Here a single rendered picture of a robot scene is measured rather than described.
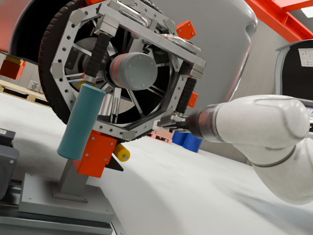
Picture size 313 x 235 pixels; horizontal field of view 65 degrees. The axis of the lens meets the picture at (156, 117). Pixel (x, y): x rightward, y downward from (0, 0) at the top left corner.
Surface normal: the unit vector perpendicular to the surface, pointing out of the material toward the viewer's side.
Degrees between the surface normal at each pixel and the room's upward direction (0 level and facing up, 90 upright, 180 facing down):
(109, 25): 90
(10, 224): 90
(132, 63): 90
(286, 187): 129
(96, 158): 90
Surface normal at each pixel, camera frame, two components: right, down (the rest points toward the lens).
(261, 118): -0.69, -0.11
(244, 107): -0.67, -0.54
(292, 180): -0.22, 0.47
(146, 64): 0.42, 0.18
